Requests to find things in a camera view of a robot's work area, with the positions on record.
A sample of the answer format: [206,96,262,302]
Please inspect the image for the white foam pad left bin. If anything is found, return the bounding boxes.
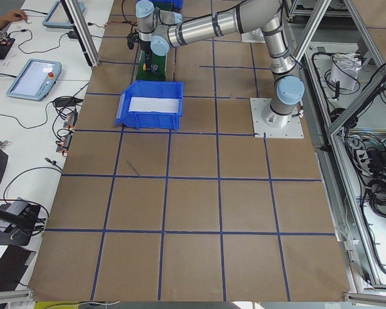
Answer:
[129,97,179,113]

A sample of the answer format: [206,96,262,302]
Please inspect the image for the brown paper table cover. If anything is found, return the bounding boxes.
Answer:
[29,1,349,302]

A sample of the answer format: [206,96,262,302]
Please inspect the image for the black power adapter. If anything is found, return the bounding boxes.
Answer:
[67,31,78,39]

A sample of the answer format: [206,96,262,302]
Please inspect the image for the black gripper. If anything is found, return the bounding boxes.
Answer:
[140,48,153,64]

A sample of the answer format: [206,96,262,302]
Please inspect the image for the teach pendant near right bin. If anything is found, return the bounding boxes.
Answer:
[42,1,73,30]

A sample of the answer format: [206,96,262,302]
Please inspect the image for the green conveyor belt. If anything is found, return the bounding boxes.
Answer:
[136,50,167,81]

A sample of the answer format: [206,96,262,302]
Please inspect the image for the person's hand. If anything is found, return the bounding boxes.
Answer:
[3,10,28,23]

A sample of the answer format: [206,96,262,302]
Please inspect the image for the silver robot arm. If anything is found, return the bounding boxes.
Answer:
[136,1,304,117]

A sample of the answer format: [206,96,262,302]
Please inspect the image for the blue bin left side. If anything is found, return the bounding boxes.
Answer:
[115,80,184,130]

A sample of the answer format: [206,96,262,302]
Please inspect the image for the aluminium frame post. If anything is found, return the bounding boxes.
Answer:
[61,0,100,68]

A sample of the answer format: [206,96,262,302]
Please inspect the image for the teach pendant bin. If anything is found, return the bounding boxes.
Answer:
[42,1,73,30]
[6,59,62,101]

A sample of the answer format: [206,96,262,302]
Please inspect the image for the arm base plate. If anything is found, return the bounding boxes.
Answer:
[250,98,304,139]

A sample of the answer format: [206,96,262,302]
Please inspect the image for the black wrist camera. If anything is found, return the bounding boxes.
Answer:
[127,30,139,50]

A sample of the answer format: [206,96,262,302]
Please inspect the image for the coiled black cables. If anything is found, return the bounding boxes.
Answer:
[360,173,386,220]

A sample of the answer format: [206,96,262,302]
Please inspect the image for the teach pendant near left bin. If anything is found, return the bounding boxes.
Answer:
[6,59,62,101]

